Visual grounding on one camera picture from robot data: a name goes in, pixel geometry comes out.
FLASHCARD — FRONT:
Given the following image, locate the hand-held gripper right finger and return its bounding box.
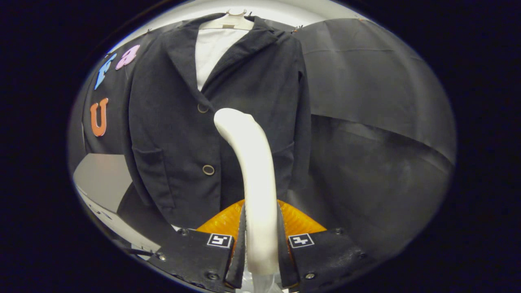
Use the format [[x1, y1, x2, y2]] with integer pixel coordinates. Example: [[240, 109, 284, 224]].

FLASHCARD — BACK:
[[278, 199, 377, 293]]

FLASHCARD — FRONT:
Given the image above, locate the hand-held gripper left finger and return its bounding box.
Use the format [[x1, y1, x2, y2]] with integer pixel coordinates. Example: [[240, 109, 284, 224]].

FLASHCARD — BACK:
[[147, 199, 247, 293]]

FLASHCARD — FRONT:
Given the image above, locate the white garment steamer with hose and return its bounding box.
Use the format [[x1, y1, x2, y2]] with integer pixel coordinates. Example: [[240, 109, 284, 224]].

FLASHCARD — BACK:
[[214, 108, 281, 293]]

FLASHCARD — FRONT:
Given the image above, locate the black blazer jacket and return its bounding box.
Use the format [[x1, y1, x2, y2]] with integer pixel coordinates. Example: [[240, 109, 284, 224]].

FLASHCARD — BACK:
[[128, 12, 312, 229]]

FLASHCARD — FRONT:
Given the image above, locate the grey drawer cabinet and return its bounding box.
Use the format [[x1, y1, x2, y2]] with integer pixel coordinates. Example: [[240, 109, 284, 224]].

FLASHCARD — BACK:
[[72, 153, 163, 253]]

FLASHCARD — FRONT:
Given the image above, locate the black backdrop cloth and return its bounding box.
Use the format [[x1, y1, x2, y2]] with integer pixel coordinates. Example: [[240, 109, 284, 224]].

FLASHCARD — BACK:
[[67, 18, 457, 261]]

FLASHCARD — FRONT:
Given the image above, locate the white mannequin torso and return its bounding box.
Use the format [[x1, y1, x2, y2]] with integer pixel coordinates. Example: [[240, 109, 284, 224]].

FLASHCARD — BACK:
[[195, 28, 249, 92]]

